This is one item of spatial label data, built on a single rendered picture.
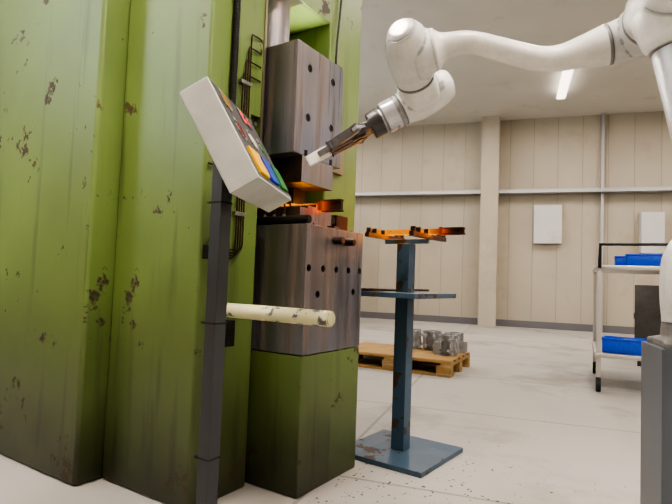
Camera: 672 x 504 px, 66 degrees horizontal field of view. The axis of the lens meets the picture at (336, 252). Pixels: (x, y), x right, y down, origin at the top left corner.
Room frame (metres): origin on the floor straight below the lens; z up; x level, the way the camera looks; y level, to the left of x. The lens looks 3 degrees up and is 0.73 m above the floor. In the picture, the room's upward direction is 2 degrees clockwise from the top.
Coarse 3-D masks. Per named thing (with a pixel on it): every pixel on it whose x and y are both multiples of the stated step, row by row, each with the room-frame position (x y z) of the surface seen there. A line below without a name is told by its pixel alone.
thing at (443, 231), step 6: (438, 228) 2.15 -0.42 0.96; (444, 228) 2.14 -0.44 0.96; (450, 228) 2.12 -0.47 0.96; (456, 228) 2.11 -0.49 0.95; (462, 228) 2.09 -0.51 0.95; (390, 234) 2.28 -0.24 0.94; (396, 234) 2.27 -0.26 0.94; (402, 234) 2.25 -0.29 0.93; (408, 234) 2.24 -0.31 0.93; (432, 234) 2.20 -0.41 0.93; (438, 234) 2.14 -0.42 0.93; (444, 234) 2.14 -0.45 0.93; (450, 234) 2.12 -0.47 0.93; (456, 234) 2.11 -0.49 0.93; (462, 234) 2.10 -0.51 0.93
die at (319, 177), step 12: (300, 156) 1.81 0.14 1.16; (276, 168) 1.87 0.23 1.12; (288, 168) 1.84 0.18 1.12; (300, 168) 1.81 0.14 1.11; (312, 168) 1.86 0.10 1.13; (324, 168) 1.93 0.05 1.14; (288, 180) 1.84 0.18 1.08; (300, 180) 1.81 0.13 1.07; (312, 180) 1.87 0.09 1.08; (324, 180) 1.93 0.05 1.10
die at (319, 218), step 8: (280, 208) 1.86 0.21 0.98; (288, 208) 1.84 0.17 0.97; (296, 208) 1.82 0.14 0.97; (304, 208) 1.83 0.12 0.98; (312, 208) 1.87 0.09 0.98; (312, 216) 1.87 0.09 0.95; (320, 216) 1.92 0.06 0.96; (328, 216) 1.96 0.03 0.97; (320, 224) 1.92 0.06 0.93; (328, 224) 1.96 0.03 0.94
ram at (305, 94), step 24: (288, 48) 1.79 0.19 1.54; (312, 48) 1.84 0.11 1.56; (288, 72) 1.79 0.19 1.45; (312, 72) 1.84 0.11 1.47; (336, 72) 1.97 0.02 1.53; (264, 96) 1.85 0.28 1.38; (288, 96) 1.79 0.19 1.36; (312, 96) 1.85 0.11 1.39; (336, 96) 1.98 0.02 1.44; (264, 120) 1.84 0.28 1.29; (288, 120) 1.78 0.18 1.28; (312, 120) 1.85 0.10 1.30; (336, 120) 1.98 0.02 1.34; (264, 144) 1.84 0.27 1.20; (288, 144) 1.78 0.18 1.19; (312, 144) 1.86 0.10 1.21; (336, 168) 2.01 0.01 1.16
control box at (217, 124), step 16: (208, 80) 1.21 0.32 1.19; (192, 96) 1.21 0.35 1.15; (208, 96) 1.21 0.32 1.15; (192, 112) 1.21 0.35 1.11; (208, 112) 1.21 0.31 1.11; (224, 112) 1.20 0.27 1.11; (208, 128) 1.21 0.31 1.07; (224, 128) 1.20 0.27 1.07; (208, 144) 1.21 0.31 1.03; (224, 144) 1.20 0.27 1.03; (240, 144) 1.19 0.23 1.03; (224, 160) 1.20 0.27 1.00; (240, 160) 1.19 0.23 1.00; (224, 176) 1.20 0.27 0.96; (240, 176) 1.19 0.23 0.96; (256, 176) 1.19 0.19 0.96; (240, 192) 1.23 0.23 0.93; (256, 192) 1.29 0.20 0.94; (272, 192) 1.35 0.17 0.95; (272, 208) 1.51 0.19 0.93
